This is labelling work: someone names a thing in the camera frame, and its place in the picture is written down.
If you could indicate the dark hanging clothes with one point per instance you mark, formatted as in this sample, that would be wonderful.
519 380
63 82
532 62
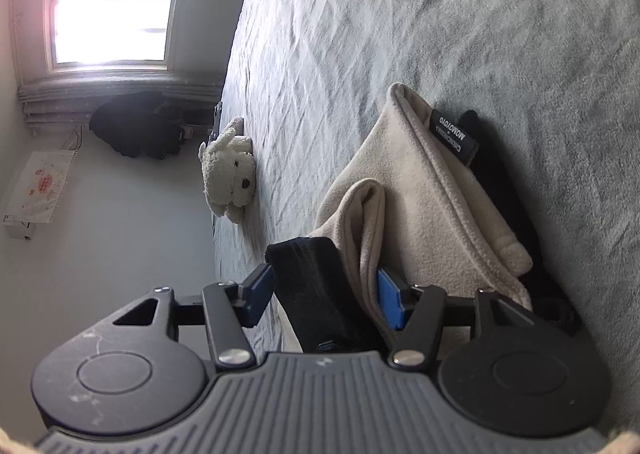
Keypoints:
135 128

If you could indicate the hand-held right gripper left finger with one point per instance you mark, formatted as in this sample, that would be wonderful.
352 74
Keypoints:
260 294

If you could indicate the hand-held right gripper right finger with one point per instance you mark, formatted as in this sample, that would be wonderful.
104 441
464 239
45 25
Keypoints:
392 299

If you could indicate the grey bed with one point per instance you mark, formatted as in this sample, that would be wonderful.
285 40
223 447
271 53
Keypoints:
400 23

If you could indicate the white cloth wall hanging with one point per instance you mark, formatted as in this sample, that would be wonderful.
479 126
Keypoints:
40 189

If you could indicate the white plush dog toy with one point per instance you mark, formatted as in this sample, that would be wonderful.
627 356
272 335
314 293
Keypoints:
230 168

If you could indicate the beige black-sleeved sweatshirt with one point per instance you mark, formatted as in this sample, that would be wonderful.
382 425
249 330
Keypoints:
425 194

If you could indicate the window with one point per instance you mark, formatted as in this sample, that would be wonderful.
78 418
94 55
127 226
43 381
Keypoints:
110 8

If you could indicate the grey floral curtain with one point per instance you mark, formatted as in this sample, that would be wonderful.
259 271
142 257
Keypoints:
100 88

